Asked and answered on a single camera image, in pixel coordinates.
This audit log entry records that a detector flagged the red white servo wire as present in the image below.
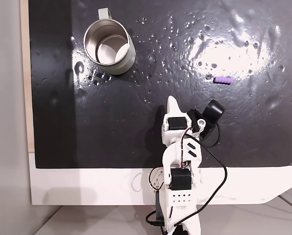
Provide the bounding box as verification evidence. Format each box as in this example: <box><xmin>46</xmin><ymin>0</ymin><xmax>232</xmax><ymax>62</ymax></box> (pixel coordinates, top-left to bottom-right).
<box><xmin>179</xmin><ymin>127</ymin><xmax>195</xmax><ymax>169</ymax></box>

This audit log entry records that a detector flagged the black base cable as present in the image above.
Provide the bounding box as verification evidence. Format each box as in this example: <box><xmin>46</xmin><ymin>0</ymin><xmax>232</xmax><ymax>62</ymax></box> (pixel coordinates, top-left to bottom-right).
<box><xmin>145</xmin><ymin>211</ymin><xmax>165</xmax><ymax>227</ymax></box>

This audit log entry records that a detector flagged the black oval camera box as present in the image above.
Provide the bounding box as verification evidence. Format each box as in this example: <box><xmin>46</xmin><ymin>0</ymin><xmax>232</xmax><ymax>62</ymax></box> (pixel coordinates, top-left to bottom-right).
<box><xmin>199</xmin><ymin>99</ymin><xmax>226</xmax><ymax>141</ymax></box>

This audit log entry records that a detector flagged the sage green steel mug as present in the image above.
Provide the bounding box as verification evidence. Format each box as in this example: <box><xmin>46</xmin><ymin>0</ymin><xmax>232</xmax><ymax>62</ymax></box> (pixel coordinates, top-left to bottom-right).
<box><xmin>83</xmin><ymin>8</ymin><xmax>137</xmax><ymax>75</ymax></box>

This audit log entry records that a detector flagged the purple ribbed pen grip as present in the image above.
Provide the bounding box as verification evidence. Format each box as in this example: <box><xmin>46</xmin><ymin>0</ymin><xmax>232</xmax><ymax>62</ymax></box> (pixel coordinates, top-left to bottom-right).
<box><xmin>213</xmin><ymin>76</ymin><xmax>233</xmax><ymax>85</ymax></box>

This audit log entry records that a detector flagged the black camera cable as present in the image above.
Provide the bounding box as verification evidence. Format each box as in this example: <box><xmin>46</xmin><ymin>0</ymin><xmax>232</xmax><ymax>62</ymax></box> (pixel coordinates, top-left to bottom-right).
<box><xmin>172</xmin><ymin>122</ymin><xmax>229</xmax><ymax>227</ymax></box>

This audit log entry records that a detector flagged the black rubber mat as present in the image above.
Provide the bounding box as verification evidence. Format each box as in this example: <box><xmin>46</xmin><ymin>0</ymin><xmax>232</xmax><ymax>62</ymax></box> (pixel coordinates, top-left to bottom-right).
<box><xmin>28</xmin><ymin>0</ymin><xmax>292</xmax><ymax>169</ymax></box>

